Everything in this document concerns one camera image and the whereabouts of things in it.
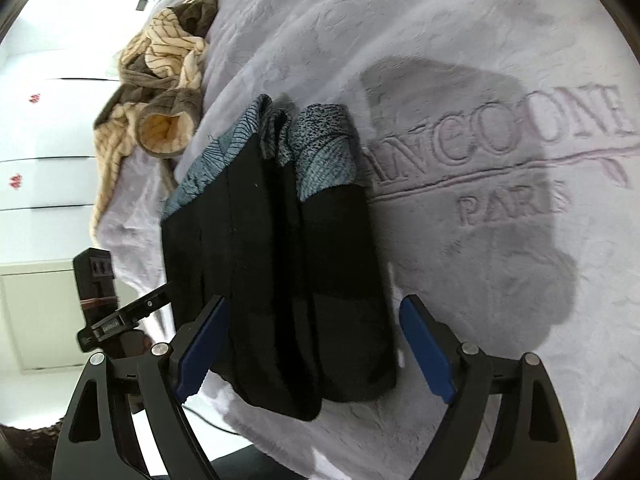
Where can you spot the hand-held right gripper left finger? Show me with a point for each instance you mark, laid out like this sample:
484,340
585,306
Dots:
200,350

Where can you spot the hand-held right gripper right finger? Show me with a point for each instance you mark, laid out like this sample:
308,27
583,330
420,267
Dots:
425,350

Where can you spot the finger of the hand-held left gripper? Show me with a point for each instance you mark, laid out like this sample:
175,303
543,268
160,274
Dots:
147,302

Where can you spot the black pants with blue waistband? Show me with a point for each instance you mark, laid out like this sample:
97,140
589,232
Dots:
280,270

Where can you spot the white cabinet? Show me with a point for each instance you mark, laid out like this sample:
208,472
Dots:
40,315

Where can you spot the white wardrobe with paw stickers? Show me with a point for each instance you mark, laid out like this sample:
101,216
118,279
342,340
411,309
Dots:
50,135

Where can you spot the dark brown fuzzy cloth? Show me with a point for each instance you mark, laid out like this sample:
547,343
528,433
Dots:
27,450

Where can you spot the grey plush blanket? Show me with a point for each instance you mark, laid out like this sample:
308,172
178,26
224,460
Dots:
450,85

